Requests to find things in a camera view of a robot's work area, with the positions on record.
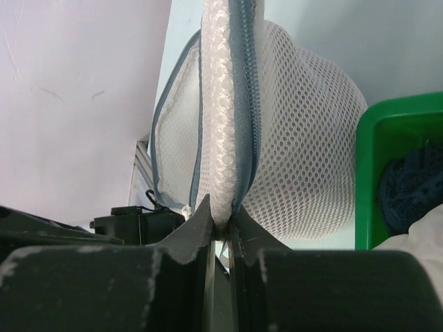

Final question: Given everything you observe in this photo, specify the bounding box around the navy blue garment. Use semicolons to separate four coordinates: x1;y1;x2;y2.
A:
379;145;442;236

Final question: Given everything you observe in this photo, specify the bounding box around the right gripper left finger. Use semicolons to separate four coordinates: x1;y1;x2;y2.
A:
1;197;213;331

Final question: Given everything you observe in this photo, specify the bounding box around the white bra in basket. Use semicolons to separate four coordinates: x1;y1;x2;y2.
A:
374;205;443;302

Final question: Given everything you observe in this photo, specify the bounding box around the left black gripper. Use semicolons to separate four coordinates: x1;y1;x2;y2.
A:
1;206;184;246

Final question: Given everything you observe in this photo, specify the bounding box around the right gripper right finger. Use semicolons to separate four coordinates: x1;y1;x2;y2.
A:
228;210;442;331

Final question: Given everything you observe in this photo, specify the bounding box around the green plastic basket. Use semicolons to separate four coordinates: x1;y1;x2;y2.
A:
355;92;442;250

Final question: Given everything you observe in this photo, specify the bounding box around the white mesh laundry bag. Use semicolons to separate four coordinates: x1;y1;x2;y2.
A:
150;1;367;239

